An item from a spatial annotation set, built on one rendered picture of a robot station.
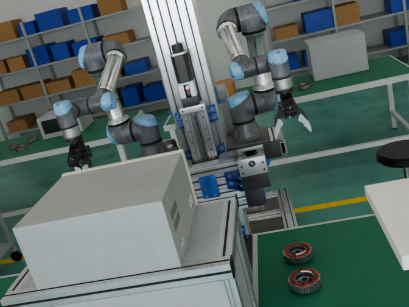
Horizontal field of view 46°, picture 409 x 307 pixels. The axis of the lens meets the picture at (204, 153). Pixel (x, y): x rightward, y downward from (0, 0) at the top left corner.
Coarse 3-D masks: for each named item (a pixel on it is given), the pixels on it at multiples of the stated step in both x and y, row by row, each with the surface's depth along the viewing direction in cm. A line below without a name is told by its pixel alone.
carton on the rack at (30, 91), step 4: (44, 80) 828; (48, 80) 833; (28, 84) 838; (32, 84) 820; (36, 84) 810; (40, 84) 810; (20, 88) 814; (24, 88) 814; (28, 88) 813; (32, 88) 813; (36, 88) 813; (40, 88) 812; (24, 92) 816; (28, 92) 816; (32, 92) 815; (36, 92) 815; (40, 92) 814; (24, 96) 819; (28, 96) 818; (32, 96) 818; (36, 96) 817
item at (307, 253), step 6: (288, 246) 189; (294, 246) 189; (300, 246) 188; (306, 246) 186; (288, 252) 185; (294, 252) 186; (300, 252) 185; (306, 252) 182; (312, 252) 184; (288, 258) 183; (294, 258) 181; (300, 258) 180; (306, 258) 181
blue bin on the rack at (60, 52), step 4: (68, 40) 816; (72, 40) 811; (56, 44) 781; (60, 44) 781; (64, 44) 780; (68, 44) 788; (52, 48) 784; (56, 48) 783; (60, 48) 783; (64, 48) 782; (68, 48) 785; (52, 52) 786; (56, 52) 785; (60, 52) 785; (64, 52) 785; (68, 52) 784; (72, 52) 799; (56, 56) 788; (60, 56) 787; (64, 56) 787; (68, 56) 786; (72, 56) 796; (56, 60) 790
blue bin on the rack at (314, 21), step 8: (320, 8) 762; (328, 8) 732; (304, 16) 730; (312, 16) 729; (320, 16) 728; (328, 16) 727; (304, 24) 740; (312, 24) 733; (320, 24) 732; (328, 24) 731
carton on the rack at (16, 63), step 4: (16, 56) 826; (20, 56) 796; (24, 56) 806; (8, 60) 800; (12, 60) 799; (16, 60) 799; (20, 60) 798; (24, 60) 803; (28, 60) 816; (8, 64) 802; (12, 64) 802; (16, 64) 801; (20, 64) 800; (24, 64) 801; (28, 64) 813; (12, 68) 804; (16, 68) 803; (20, 68) 803; (24, 68) 802
